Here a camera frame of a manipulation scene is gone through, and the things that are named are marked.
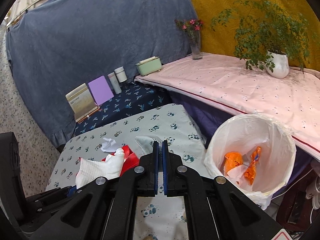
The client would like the purple card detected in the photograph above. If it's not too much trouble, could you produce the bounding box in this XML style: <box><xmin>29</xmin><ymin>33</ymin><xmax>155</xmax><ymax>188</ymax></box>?
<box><xmin>88</xmin><ymin>76</ymin><xmax>114</xmax><ymax>106</ymax></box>

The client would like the glass vase with red flowers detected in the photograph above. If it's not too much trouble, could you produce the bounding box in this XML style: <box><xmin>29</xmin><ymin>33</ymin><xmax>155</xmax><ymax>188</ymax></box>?
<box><xmin>174</xmin><ymin>18</ymin><xmax>204</xmax><ymax>60</ymax></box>

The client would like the pale green box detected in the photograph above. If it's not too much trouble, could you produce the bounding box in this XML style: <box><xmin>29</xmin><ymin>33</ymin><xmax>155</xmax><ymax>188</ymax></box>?
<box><xmin>136</xmin><ymin>56</ymin><xmax>163</xmax><ymax>76</ymax></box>

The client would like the green plant in white pot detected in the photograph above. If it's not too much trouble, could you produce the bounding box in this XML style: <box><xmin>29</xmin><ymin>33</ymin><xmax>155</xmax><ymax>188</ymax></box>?
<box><xmin>210</xmin><ymin>0</ymin><xmax>312</xmax><ymax>79</ymax></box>

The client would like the slim white bottle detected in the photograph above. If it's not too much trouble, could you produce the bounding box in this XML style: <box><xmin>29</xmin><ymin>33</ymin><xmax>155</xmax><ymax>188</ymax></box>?
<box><xmin>108</xmin><ymin>72</ymin><xmax>122</xmax><ymax>94</ymax></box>

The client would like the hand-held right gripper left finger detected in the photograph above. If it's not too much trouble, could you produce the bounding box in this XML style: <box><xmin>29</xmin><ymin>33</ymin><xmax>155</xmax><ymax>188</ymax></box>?
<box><xmin>30</xmin><ymin>140</ymin><xmax>160</xmax><ymax>240</ymax></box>

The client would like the navy leaf print cloth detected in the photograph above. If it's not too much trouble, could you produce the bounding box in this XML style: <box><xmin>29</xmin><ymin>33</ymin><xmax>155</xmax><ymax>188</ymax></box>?
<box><xmin>74</xmin><ymin>81</ymin><xmax>173</xmax><ymax>137</ymax></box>

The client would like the dark wooden stool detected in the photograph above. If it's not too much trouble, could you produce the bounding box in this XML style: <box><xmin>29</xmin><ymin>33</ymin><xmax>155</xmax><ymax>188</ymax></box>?
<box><xmin>276</xmin><ymin>187</ymin><xmax>315</xmax><ymax>228</ymax></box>

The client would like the pink cloth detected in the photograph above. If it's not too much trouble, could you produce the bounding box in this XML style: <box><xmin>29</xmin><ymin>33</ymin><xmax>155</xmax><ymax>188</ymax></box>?
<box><xmin>134</xmin><ymin>52</ymin><xmax>320</xmax><ymax>160</ymax></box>

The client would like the mustard yellow cloth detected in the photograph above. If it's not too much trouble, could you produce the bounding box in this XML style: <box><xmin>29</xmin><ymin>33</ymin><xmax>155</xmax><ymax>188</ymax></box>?
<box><xmin>181</xmin><ymin>0</ymin><xmax>320</xmax><ymax>70</ymax></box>

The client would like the clear plastic wrapper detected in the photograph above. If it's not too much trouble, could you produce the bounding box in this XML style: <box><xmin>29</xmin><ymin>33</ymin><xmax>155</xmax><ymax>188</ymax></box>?
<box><xmin>135</xmin><ymin>135</ymin><xmax>165</xmax><ymax>155</ymax></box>

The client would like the orange plastic bag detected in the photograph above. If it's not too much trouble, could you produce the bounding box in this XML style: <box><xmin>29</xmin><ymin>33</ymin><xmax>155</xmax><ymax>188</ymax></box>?
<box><xmin>224</xmin><ymin>152</ymin><xmax>244</xmax><ymax>178</ymax></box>
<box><xmin>244</xmin><ymin>146</ymin><xmax>262</xmax><ymax>185</ymax></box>

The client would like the large red white paper cup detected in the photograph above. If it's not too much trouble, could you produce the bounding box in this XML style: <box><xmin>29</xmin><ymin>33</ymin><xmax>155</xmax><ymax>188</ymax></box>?
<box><xmin>79</xmin><ymin>144</ymin><xmax>140</xmax><ymax>178</ymax></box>

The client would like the white power strip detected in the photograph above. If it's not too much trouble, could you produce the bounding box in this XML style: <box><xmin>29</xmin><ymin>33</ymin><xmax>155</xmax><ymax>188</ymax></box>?
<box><xmin>306</xmin><ymin>180</ymin><xmax>320</xmax><ymax>210</ymax></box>

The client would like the white tissue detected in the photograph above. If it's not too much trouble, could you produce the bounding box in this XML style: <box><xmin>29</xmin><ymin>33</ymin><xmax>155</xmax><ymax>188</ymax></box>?
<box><xmin>76</xmin><ymin>147</ymin><xmax>125</xmax><ymax>188</ymax></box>
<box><xmin>100</xmin><ymin>137</ymin><xmax>118</xmax><ymax>153</ymax></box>

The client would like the trash bin with white liner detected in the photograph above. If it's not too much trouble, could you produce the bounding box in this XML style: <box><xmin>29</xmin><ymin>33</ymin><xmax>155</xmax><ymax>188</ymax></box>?
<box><xmin>204</xmin><ymin>114</ymin><xmax>297</xmax><ymax>210</ymax></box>

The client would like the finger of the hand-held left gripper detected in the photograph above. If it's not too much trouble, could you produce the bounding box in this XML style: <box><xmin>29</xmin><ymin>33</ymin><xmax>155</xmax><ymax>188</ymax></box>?
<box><xmin>26</xmin><ymin>185</ymin><xmax>77</xmax><ymax>215</ymax></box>

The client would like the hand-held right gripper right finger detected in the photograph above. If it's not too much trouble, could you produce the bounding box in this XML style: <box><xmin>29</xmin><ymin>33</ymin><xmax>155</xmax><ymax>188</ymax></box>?
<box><xmin>162</xmin><ymin>140</ymin><xmax>288</xmax><ymax>240</ymax></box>

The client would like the dark purple cloth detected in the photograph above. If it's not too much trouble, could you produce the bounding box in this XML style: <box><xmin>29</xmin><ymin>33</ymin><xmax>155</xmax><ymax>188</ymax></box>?
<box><xmin>166</xmin><ymin>90</ymin><xmax>320</xmax><ymax>200</ymax></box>

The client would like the gold white card stand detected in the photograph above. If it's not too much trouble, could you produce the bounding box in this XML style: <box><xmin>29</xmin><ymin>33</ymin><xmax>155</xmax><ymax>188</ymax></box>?
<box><xmin>65</xmin><ymin>83</ymin><xmax>100</xmax><ymax>123</ymax></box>

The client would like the blue grey backdrop cloth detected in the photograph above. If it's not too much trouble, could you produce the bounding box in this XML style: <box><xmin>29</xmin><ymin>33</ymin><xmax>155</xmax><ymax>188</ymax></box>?
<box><xmin>5</xmin><ymin>0</ymin><xmax>198</xmax><ymax>153</ymax></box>

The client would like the grey panda print tablecloth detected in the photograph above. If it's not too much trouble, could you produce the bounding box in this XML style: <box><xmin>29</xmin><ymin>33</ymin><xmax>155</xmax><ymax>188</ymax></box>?
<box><xmin>45</xmin><ymin>103</ymin><xmax>210</xmax><ymax>240</ymax></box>

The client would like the white jar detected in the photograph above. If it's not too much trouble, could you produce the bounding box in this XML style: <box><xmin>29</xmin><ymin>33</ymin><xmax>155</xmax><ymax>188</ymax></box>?
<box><xmin>114</xmin><ymin>66</ymin><xmax>127</xmax><ymax>82</ymax></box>

